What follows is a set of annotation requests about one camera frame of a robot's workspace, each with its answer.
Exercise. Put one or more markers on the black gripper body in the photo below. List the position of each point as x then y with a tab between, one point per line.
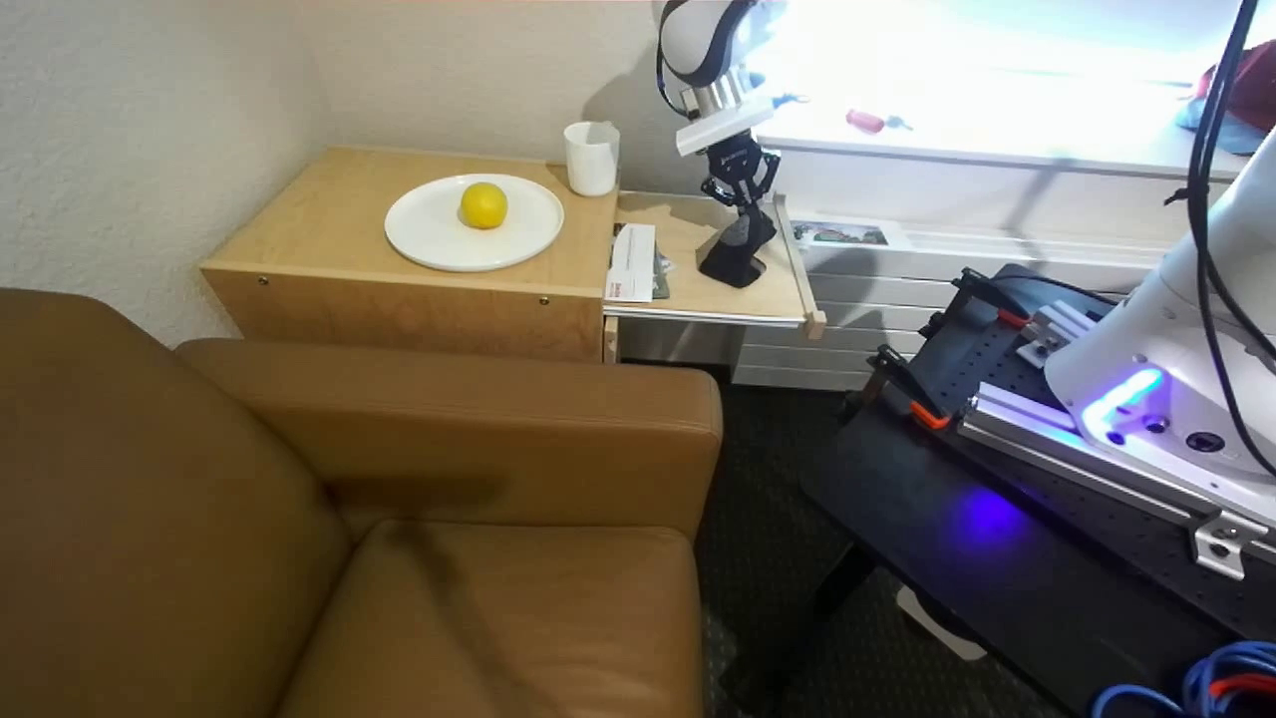
737	165

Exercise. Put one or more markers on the black grey sock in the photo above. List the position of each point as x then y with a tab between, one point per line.
735	260

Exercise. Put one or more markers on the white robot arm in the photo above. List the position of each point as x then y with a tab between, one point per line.
1169	331

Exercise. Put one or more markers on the wooden side table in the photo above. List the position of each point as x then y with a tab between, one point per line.
331	283
719	306

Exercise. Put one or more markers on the white remote control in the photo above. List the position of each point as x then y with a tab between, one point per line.
632	264

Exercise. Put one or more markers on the white cup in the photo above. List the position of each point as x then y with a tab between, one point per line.
590	162

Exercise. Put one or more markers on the white printed box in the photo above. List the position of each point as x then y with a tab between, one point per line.
904	300

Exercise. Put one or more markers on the black orange clamp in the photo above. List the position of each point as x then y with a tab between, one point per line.
913	395

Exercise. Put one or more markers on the yellow lemon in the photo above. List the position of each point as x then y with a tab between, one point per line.
485	203

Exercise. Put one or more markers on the white windowsill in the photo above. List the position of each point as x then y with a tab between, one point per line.
1011	143

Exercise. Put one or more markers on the white plate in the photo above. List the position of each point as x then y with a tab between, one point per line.
438	242

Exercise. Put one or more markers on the black robot table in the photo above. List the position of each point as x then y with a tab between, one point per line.
1011	571

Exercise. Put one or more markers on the red object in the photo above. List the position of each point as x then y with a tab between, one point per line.
1250	86

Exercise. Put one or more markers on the brown leather armchair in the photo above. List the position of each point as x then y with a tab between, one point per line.
263	532

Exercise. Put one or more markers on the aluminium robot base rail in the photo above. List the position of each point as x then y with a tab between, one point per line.
1102	464

